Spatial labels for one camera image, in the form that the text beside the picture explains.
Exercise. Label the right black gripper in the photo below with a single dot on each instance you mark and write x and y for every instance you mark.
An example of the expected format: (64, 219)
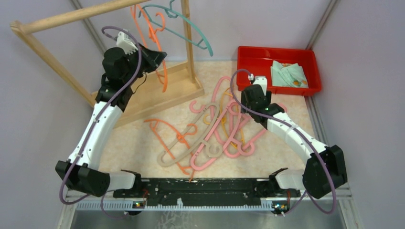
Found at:
(244, 101)

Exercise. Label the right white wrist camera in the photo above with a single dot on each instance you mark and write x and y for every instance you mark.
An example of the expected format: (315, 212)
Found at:
(259, 80)

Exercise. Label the teal plastic hanger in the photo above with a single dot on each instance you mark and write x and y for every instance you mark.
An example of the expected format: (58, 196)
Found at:
(192, 34)

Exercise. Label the pink plastic hanger front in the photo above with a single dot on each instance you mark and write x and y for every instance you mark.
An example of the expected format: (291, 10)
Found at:
(212, 144)

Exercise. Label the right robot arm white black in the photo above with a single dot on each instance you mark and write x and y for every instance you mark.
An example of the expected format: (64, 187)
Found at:
(323, 164)

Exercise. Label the yellow thin hanger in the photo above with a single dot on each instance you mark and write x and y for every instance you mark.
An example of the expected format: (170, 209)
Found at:
(224, 119)

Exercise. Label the wooden hanger rack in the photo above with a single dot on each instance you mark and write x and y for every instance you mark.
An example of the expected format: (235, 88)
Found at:
(149, 99)

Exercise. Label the pink plastic hanger back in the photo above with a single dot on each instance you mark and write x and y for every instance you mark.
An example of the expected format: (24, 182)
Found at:
(218, 85)

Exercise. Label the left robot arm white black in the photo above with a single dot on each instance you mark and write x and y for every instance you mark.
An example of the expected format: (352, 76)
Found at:
(80, 171)

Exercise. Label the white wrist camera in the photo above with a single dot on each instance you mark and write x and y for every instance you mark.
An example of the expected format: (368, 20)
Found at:
(124, 42)
(259, 80)

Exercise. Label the folded mint cloth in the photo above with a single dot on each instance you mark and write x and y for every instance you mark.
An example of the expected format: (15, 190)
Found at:
(288, 75)

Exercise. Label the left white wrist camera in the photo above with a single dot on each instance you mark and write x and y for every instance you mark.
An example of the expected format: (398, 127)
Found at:
(124, 42)

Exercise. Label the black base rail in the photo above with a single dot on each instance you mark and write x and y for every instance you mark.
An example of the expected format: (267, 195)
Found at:
(210, 192)

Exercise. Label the beige plastic hanger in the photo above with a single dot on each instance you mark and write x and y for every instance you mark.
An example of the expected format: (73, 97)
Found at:
(166, 157)

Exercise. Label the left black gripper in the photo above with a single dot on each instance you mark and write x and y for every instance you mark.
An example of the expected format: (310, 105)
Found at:
(153, 58)

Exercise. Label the orange plastic hanger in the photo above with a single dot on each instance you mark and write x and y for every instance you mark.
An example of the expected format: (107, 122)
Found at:
(168, 135)
(162, 77)

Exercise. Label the red plastic bin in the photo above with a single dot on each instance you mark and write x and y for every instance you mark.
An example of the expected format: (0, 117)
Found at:
(258, 61)

